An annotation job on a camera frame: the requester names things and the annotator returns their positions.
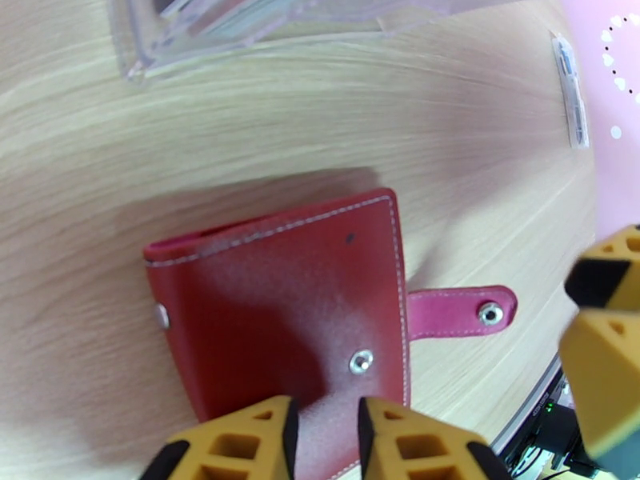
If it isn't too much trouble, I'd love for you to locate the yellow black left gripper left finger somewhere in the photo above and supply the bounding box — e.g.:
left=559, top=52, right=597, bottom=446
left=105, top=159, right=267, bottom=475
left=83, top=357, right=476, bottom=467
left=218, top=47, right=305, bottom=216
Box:
left=138, top=394, right=301, bottom=480

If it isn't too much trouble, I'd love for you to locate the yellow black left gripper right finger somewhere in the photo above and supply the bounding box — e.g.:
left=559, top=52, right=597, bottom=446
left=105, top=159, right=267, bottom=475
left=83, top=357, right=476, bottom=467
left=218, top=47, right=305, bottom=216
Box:
left=356, top=396, right=512, bottom=480

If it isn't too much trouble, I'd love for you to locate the red leather card holder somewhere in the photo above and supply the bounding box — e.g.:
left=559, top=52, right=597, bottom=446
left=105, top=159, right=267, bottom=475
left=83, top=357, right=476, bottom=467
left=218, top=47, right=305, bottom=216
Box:
left=142, top=187, right=519, bottom=480

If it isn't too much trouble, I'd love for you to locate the black device with green light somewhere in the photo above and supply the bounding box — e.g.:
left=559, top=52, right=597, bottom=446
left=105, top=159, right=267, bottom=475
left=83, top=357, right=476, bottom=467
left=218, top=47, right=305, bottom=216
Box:
left=499, top=366, right=601, bottom=480

